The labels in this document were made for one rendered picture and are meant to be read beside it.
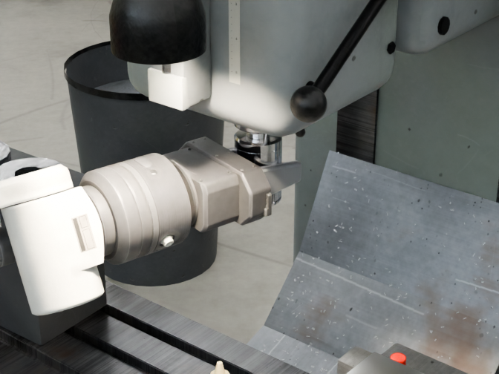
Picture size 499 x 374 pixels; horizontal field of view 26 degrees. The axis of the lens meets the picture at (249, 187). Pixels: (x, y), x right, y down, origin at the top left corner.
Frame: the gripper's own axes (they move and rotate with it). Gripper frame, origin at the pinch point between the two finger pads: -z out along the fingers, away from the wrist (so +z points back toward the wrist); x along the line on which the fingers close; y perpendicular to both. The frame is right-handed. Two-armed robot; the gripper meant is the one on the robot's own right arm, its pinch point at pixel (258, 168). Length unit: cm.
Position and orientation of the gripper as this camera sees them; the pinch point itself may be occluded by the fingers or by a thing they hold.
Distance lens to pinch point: 106.5
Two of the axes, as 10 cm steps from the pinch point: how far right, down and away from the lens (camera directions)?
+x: -6.1, -3.5, 7.1
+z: -7.9, 2.6, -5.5
